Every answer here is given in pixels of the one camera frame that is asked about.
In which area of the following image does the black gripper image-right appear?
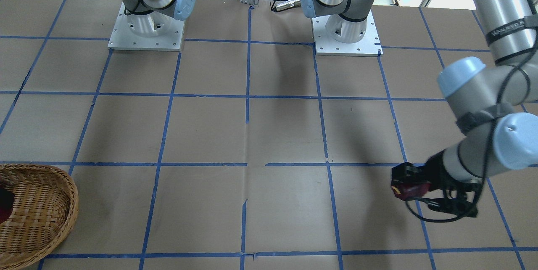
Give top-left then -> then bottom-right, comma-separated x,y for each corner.
391,152 -> 479,218

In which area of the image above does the dark red apple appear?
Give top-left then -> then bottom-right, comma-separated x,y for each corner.
390,181 -> 431,201

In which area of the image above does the silver robot arm image-right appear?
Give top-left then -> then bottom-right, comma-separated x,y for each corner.
391,0 -> 537,223

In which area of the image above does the woven wicker basket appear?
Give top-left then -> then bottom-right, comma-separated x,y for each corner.
0,164 -> 79,270

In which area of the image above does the metal base plate image-right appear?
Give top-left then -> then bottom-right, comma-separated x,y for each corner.
311,11 -> 384,57

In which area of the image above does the silver cable connector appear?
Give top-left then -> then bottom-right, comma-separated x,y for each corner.
273,0 -> 301,13

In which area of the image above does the metal base plate image-left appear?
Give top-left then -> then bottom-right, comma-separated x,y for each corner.
108,4 -> 185,51

